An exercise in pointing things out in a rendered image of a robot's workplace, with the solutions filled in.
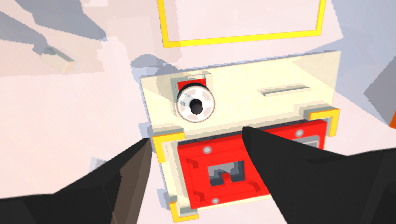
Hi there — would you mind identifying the yellow rectangular outline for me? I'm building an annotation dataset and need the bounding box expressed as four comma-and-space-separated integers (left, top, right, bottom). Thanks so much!
158, 0, 325, 48

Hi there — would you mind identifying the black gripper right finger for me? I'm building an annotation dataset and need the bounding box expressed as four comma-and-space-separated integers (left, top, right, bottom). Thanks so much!
242, 126, 396, 224

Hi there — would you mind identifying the silver wheel with black tyre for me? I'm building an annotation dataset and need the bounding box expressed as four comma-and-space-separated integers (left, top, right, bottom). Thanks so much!
176, 82, 215, 123

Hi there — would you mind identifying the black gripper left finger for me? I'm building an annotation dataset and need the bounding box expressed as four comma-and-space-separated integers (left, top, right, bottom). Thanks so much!
0, 138, 152, 224

